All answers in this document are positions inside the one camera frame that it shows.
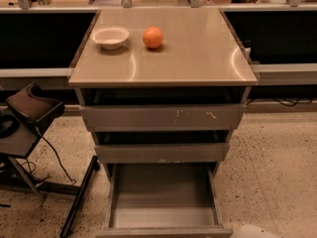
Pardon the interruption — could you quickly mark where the grey drawer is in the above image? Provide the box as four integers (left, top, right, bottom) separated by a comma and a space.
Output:
96, 163, 233, 238
95, 143, 229, 164
80, 104, 245, 132

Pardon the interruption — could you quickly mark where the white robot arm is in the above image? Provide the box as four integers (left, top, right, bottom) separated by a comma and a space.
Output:
231, 224, 282, 238

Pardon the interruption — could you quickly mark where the grey drawer cabinet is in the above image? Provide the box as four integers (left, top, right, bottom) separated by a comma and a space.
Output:
69, 7, 258, 174

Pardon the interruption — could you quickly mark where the orange fruit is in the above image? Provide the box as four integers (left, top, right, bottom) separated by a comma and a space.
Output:
143, 27, 163, 49

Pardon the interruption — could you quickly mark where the white bowl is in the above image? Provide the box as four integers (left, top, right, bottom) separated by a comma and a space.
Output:
91, 26, 130, 50

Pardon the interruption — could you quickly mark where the dark device on stand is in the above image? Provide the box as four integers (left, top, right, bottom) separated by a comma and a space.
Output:
0, 83, 64, 138

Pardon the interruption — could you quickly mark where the black floor cable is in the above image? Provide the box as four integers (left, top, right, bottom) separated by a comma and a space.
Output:
247, 97, 314, 107

